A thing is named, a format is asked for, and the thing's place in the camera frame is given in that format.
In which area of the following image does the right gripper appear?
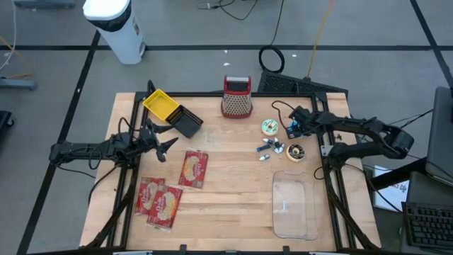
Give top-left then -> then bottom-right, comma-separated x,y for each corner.
286,105 -> 323,140

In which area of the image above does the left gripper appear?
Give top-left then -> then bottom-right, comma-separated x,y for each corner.
132,118 -> 180,164

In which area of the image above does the black print tape roll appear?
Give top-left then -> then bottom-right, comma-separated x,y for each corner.
285,143 -> 306,164

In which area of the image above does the green print tape roll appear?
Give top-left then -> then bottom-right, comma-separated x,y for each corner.
260,118 -> 280,137

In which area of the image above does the red popcorn bag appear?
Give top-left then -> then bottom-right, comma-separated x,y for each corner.
134,176 -> 166,216
178,150 -> 210,189
146,183 -> 184,233

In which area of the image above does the clear plastic tray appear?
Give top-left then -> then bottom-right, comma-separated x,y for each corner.
271,170 -> 319,241

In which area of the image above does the black plastic basket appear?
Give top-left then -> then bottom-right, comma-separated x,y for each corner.
165,104 -> 205,139

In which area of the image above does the yellow plastic basket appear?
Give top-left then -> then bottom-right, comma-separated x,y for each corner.
142,88 -> 180,122

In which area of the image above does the black perforated panel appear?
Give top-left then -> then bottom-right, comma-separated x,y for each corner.
257,69 -> 350,96

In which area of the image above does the red metal box grater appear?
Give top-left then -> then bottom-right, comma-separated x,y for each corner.
220,74 -> 254,119

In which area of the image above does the black metal bar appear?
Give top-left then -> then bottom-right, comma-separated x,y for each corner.
371,157 -> 428,191

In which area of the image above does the white cylindrical air purifier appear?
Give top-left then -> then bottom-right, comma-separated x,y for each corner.
82,0 -> 147,65

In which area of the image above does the white paper sheet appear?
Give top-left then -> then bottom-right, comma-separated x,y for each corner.
373,165 -> 410,213

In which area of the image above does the grey laptop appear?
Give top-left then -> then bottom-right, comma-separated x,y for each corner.
424,86 -> 453,187

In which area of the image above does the grey floor base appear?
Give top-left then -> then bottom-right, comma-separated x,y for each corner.
12,0 -> 76,10
0,76 -> 38,91

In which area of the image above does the black chair part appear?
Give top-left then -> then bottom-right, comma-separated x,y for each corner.
0,110 -> 15,142

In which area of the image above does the black keyboard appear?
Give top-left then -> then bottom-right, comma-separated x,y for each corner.
401,201 -> 453,249

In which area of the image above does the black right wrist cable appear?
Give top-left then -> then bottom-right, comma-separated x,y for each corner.
271,100 -> 295,132

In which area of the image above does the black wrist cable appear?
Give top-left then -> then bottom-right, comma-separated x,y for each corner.
117,116 -> 142,137
271,100 -> 295,132

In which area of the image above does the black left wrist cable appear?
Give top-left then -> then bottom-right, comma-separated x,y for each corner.
117,116 -> 142,137

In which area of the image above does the black coiled floor cable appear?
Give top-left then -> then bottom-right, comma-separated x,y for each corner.
257,0 -> 286,74

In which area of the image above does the yellow cable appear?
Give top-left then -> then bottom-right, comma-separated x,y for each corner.
306,0 -> 336,79

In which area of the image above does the thin black floor cable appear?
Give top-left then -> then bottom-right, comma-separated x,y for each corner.
196,0 -> 259,21

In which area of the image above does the orange floor cable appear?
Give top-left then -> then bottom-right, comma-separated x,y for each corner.
0,35 -> 36,79

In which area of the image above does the white floor cable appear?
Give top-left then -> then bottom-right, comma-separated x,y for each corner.
0,0 -> 18,72

